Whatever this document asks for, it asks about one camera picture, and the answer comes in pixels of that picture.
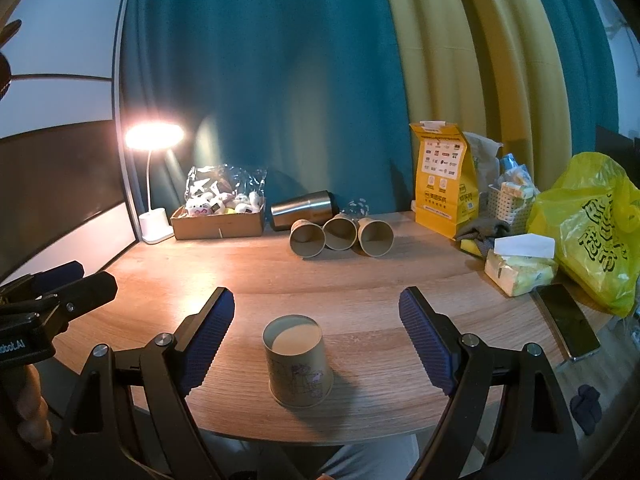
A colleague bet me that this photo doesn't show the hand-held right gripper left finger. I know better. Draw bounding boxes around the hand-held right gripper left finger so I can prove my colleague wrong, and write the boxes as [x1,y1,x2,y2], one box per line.
[52,286,236,480]

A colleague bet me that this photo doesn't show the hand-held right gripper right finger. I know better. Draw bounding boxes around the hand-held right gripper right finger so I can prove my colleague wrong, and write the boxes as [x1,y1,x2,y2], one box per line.
[398,286,583,480]

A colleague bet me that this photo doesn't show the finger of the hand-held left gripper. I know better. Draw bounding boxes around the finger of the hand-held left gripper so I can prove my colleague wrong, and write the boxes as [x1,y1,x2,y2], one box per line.
[36,272,119,337]
[0,260,86,302]

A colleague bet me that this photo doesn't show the printed paper cup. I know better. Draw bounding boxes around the printed paper cup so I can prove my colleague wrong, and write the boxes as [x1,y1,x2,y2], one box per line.
[262,314,334,409]

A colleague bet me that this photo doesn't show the plain paper cup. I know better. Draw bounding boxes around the plain paper cup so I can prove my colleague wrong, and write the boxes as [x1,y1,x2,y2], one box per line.
[322,213,359,252]
[356,217,395,258]
[289,219,326,259]

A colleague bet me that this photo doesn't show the person's left hand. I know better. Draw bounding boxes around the person's left hand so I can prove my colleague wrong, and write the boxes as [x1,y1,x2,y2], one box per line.
[12,360,54,461]

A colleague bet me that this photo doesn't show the cardboard box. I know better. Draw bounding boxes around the cardboard box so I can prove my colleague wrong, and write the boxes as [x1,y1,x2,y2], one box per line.
[170,204,266,241]

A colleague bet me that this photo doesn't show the tissue pack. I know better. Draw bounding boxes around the tissue pack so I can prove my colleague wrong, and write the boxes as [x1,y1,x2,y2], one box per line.
[483,233,559,297]

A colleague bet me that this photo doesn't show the grey cloth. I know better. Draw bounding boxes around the grey cloth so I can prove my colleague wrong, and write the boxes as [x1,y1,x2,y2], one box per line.
[455,217,512,257]

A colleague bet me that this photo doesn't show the person's grey pants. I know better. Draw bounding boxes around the person's grey pants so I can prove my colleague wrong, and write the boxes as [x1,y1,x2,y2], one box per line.
[319,435,422,480]

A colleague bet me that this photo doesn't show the black smartphone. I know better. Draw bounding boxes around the black smartphone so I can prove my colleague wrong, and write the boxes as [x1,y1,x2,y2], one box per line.
[532,283,601,363]

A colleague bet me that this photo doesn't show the clear bag of toys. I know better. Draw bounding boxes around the clear bag of toys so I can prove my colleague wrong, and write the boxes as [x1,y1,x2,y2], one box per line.
[185,163,268,217]

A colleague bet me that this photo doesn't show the white plastic basket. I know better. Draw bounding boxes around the white plastic basket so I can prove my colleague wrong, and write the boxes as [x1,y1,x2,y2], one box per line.
[487,183,542,236]

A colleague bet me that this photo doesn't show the yellow paper bag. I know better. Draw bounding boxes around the yellow paper bag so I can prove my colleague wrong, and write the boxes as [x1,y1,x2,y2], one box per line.
[409,121,484,241]

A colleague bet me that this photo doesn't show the stainless steel tumbler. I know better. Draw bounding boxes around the stainless steel tumbler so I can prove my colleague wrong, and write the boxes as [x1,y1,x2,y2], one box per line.
[270,190,335,232]

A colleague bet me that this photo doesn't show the white desk lamp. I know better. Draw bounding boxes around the white desk lamp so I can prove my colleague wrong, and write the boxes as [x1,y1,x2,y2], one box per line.
[124,122,185,245]

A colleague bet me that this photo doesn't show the snack packets bundle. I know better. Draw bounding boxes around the snack packets bundle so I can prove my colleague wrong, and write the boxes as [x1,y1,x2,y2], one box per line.
[497,152,541,199]

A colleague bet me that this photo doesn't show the yellow plastic bag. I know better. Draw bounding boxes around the yellow plastic bag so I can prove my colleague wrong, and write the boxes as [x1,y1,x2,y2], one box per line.
[527,152,640,318]

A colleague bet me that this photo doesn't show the teal curtain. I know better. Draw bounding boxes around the teal curtain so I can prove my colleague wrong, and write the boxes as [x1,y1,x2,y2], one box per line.
[116,0,420,222]

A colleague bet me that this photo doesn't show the yellow curtain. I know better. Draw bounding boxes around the yellow curtain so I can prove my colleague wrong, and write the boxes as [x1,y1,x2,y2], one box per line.
[377,0,574,196]

